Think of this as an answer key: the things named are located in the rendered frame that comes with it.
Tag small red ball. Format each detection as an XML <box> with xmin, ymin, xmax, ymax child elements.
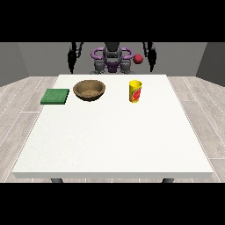
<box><xmin>133</xmin><ymin>54</ymin><xmax>144</xmax><ymax>65</ymax></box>

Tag brown wooden bowl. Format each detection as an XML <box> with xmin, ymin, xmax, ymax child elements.
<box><xmin>72</xmin><ymin>79</ymin><xmax>106</xmax><ymax>102</ymax></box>

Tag yellow cup with melon print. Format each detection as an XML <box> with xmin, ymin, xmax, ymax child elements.
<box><xmin>128</xmin><ymin>79</ymin><xmax>143</xmax><ymax>104</ymax></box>

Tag grey robot trunk purple rings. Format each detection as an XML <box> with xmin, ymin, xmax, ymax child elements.
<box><xmin>90</xmin><ymin>42</ymin><xmax>136</xmax><ymax>76</ymax></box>

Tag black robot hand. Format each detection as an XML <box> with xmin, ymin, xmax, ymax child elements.
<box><xmin>67</xmin><ymin>50</ymin><xmax>78</xmax><ymax>75</ymax></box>
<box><xmin>147</xmin><ymin>50</ymin><xmax>157</xmax><ymax>73</ymax></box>

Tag green square pad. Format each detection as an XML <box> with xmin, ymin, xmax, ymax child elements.
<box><xmin>40</xmin><ymin>88</ymin><xmax>70</xmax><ymax>105</ymax></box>

